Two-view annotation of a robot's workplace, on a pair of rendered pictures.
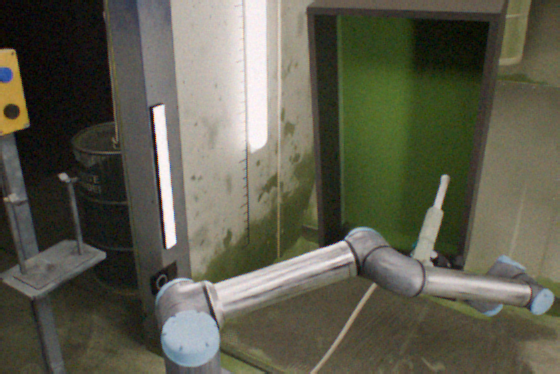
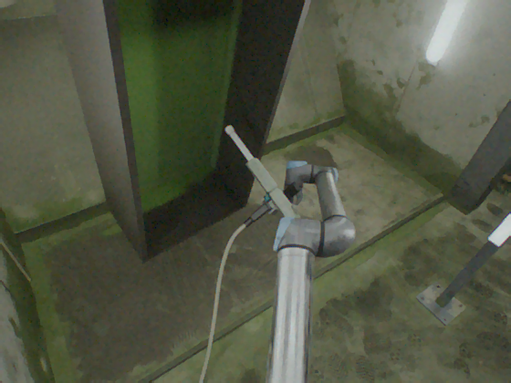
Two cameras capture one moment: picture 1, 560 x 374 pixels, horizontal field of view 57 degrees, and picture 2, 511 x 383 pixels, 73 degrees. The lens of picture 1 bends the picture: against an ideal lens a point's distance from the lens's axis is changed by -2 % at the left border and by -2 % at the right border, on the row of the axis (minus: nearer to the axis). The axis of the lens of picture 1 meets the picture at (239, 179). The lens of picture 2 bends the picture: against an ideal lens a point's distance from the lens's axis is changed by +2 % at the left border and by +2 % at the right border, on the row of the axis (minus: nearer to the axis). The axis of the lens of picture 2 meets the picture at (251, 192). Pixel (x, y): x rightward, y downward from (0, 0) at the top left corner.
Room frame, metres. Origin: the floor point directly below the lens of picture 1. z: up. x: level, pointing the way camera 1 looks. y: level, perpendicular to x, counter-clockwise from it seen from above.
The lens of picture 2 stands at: (1.33, 0.32, 1.80)
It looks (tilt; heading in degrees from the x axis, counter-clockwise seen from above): 44 degrees down; 288
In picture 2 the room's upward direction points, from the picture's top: 5 degrees clockwise
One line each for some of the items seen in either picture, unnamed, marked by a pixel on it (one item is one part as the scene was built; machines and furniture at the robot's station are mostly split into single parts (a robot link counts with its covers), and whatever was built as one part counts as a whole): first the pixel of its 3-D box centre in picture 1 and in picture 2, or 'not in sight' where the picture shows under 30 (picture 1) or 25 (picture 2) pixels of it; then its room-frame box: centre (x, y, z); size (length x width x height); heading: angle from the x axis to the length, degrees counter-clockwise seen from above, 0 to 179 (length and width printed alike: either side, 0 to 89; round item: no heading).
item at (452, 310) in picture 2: not in sight; (440, 303); (0.56, -1.03, 0.01); 0.20 x 0.20 x 0.01; 55
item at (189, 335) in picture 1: (191, 350); not in sight; (1.09, 0.14, 0.83); 0.17 x 0.15 x 0.18; 13
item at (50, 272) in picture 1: (48, 226); not in sight; (1.59, 0.67, 0.95); 0.26 x 0.15 x 0.32; 145
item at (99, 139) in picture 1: (123, 137); not in sight; (2.79, 0.65, 0.86); 0.54 x 0.54 x 0.01
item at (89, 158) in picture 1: (131, 204); not in sight; (2.79, 0.65, 0.44); 0.59 x 0.58 x 0.89; 35
